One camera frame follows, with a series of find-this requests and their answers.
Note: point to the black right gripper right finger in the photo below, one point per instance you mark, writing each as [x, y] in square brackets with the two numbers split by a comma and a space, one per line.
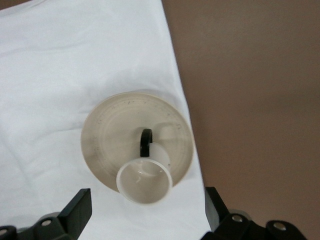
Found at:
[232, 225]

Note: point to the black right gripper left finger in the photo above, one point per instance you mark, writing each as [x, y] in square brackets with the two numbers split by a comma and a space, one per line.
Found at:
[72, 215]

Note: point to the beige gray plate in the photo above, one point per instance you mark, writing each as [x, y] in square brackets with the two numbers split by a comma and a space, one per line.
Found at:
[117, 130]

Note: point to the white cloth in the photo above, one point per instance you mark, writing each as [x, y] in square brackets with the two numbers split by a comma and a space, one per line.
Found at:
[62, 87]

